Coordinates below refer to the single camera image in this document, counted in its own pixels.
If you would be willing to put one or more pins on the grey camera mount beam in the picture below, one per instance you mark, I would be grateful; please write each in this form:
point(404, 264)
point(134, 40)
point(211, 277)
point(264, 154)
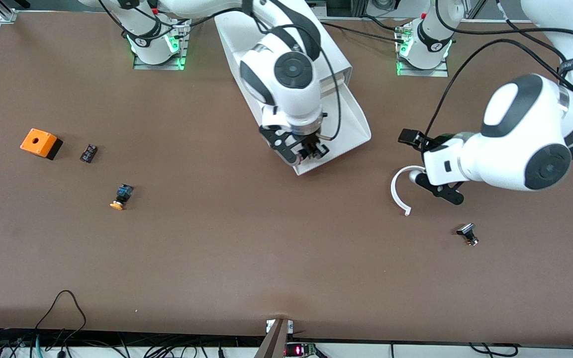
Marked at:
point(274, 345)

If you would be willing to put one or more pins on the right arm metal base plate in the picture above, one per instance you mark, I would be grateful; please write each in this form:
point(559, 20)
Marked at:
point(159, 66)

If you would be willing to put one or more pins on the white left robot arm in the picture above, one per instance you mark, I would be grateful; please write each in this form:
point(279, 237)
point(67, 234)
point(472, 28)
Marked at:
point(515, 124)

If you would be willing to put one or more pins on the orange button enclosure box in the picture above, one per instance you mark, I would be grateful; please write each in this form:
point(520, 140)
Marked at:
point(38, 141)

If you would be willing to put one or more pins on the small black contact block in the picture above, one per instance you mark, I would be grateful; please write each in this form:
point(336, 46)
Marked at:
point(89, 153)

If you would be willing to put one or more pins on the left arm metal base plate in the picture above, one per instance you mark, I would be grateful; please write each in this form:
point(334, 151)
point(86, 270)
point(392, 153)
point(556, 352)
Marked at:
point(423, 72)

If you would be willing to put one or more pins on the aluminium profile corner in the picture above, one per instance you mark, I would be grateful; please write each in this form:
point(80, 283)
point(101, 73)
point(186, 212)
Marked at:
point(8, 17)

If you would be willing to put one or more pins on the white drawer cabinet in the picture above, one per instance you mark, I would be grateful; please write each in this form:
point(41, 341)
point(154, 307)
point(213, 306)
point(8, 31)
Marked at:
point(232, 44)

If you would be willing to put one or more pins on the black push button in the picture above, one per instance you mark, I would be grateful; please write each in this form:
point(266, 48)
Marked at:
point(465, 229)

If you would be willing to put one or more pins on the device with red display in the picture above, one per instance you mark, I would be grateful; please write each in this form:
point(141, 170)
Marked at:
point(299, 350)

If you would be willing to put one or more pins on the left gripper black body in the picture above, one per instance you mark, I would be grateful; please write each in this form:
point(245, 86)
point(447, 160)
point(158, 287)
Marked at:
point(437, 142)

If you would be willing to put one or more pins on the yellow push button blue body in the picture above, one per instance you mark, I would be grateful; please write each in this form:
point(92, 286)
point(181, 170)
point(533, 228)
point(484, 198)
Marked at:
point(123, 193)

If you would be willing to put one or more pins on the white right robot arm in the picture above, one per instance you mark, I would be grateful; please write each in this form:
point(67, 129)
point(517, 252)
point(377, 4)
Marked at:
point(291, 84)

